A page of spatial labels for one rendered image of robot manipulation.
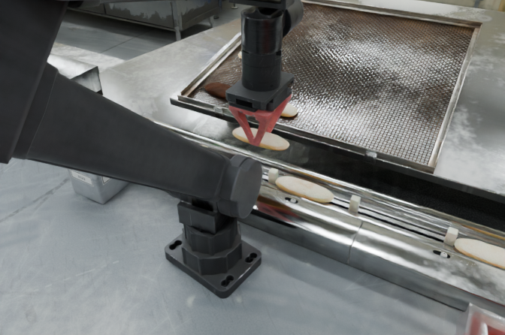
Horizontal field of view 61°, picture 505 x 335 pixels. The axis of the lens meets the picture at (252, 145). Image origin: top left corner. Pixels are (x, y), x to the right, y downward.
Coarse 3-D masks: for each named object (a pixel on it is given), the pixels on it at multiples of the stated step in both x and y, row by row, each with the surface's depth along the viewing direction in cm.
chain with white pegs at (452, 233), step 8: (272, 168) 71; (272, 176) 70; (352, 200) 64; (344, 208) 67; (352, 208) 65; (368, 216) 66; (392, 224) 64; (416, 232) 63; (448, 232) 59; (456, 232) 59; (440, 240) 62; (448, 240) 60
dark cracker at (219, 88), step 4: (208, 84) 89; (212, 84) 88; (216, 84) 88; (220, 84) 88; (224, 84) 88; (204, 88) 88; (208, 88) 88; (212, 88) 87; (216, 88) 87; (220, 88) 87; (224, 88) 87; (228, 88) 87; (212, 92) 87; (216, 92) 86; (220, 92) 86; (224, 92) 86; (220, 96) 86; (224, 96) 85
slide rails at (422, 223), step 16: (288, 176) 72; (288, 192) 69; (336, 192) 69; (336, 208) 66; (368, 208) 66; (384, 208) 66; (384, 224) 63; (416, 224) 63; (432, 224) 63; (432, 240) 60; (480, 240) 60
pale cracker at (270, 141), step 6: (234, 132) 69; (240, 132) 69; (252, 132) 69; (240, 138) 68; (246, 138) 68; (264, 138) 67; (270, 138) 67; (276, 138) 67; (282, 138) 67; (264, 144) 66; (270, 144) 66; (276, 144) 66; (282, 144) 66; (288, 144) 67
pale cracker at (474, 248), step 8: (456, 240) 60; (464, 240) 59; (472, 240) 59; (456, 248) 59; (464, 248) 58; (472, 248) 58; (480, 248) 58; (488, 248) 58; (496, 248) 58; (472, 256) 57; (480, 256) 57; (488, 256) 57; (496, 256) 57; (504, 256) 57; (496, 264) 56; (504, 264) 56
